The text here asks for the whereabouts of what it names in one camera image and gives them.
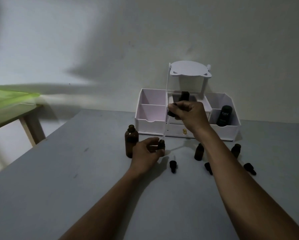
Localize large amber glass bottle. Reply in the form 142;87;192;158
125;124;139;158

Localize person's right hand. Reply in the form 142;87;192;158
167;100;212;135

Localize black dropper with glass pipette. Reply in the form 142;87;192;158
163;107;178;143

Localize small amber glass bottle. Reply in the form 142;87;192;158
157;139;166;157
231;143;241;158
194;143;205;161

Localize green cloth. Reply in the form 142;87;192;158
0;88;41;126

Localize person's left hand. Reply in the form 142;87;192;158
131;137;166;176

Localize white cosmetic organizer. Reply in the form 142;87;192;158
134;61;241;142

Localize white drawer with gold knob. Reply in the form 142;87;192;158
165;123;198;139

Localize person's right forearm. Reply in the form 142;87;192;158
192;123;299;240

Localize white tilting mirror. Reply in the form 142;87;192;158
168;60;212;79

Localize person's left forearm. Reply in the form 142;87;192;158
58;167;156;240

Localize wooden side table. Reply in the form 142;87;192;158
0;103;47;148

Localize black labelled bottle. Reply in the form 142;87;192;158
216;105;233;127

